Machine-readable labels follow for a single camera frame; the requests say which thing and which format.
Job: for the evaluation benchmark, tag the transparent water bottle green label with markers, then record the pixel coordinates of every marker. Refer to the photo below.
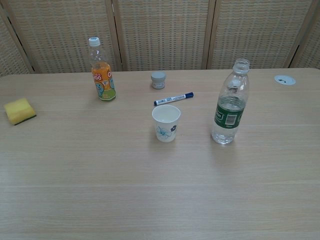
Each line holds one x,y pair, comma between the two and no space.
227,117

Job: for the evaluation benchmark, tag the white paper cup blue flower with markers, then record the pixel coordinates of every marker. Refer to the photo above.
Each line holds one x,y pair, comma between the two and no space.
165,130

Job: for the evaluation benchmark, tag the orange drink bottle cartoon label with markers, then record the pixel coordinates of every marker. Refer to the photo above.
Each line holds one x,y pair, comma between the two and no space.
103,82

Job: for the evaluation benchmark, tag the blue white whiteboard marker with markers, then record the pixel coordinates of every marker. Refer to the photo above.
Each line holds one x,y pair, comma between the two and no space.
172,98

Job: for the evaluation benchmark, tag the small jar grey lid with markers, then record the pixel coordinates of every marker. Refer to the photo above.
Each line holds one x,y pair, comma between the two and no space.
158,80

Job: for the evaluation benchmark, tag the woven wood-framed folding screen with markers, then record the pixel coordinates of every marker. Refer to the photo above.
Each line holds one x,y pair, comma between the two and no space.
162,32

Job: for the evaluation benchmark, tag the yellow sponge green backing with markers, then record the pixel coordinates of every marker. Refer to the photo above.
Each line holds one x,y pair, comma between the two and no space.
18,111

